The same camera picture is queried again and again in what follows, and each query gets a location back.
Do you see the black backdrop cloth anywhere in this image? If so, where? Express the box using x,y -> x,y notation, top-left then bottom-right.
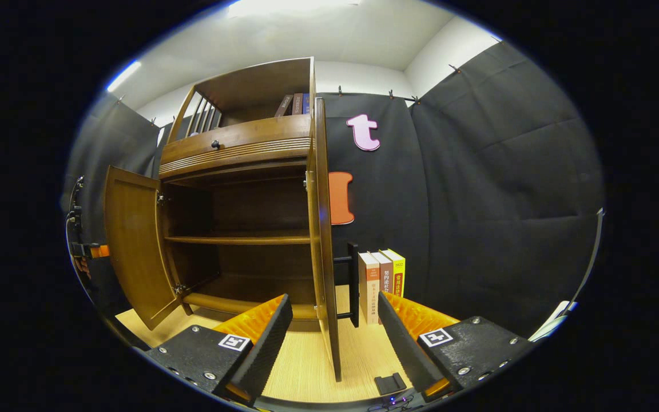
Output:
63,41 -> 605,338

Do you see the white and orange book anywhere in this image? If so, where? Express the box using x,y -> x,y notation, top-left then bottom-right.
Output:
358,252 -> 382,326

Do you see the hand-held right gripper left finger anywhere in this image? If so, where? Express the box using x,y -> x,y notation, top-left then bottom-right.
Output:
145,293 -> 294,404

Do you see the narrow ceiling light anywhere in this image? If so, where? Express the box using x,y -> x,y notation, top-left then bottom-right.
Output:
106,60 -> 142,92

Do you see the wooden inner shelf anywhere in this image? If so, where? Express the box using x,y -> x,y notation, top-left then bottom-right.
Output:
164,231 -> 312,245

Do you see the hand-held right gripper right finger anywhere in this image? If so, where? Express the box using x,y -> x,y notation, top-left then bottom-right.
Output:
376,291 -> 538,401

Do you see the wooden double-door shoe cabinet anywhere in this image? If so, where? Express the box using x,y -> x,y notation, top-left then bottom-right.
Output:
158,56 -> 321,321

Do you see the large ceiling light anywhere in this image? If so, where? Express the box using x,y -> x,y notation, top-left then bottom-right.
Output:
228,0 -> 364,18

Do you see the wooden cabinet door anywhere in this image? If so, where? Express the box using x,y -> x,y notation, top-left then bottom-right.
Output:
104,166 -> 193,331
307,97 -> 360,382

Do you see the wooden cabinet drawer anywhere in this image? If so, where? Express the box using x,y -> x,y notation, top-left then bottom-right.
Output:
159,114 -> 313,179

